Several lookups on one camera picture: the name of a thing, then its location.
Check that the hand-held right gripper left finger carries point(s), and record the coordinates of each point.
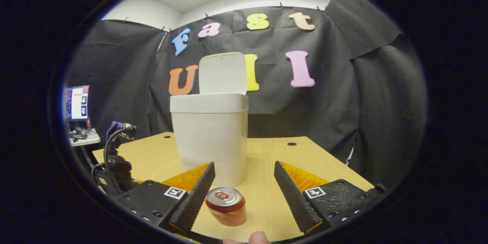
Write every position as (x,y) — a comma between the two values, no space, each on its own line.
(196,198)

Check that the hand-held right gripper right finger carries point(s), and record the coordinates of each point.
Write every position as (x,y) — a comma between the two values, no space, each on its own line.
(293,198)

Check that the red pop can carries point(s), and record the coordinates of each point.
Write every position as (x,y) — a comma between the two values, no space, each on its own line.
(227,209)

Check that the white desktop garbage bin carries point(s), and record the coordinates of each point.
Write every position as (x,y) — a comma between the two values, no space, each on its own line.
(209,133)

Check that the wooden desktop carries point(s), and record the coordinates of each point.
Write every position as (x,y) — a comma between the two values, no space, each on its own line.
(267,198)

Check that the white side table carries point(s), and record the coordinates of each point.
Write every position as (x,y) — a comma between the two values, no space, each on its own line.
(89,139)

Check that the computer monitor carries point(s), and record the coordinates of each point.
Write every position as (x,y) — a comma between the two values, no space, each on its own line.
(78,103)

